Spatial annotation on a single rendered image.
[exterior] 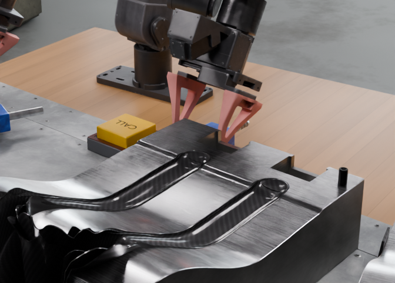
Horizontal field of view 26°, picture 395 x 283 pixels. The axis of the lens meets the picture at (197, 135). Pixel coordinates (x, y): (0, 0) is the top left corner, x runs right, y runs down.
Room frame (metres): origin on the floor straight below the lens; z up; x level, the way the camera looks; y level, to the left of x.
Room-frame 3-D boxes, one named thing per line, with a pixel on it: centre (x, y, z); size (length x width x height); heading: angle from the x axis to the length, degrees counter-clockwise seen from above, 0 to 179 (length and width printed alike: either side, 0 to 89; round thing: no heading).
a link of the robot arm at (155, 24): (1.32, 0.08, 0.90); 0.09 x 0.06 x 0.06; 44
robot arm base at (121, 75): (1.33, 0.07, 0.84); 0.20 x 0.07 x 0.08; 56
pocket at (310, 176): (0.86, -0.12, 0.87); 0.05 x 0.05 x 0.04; 50
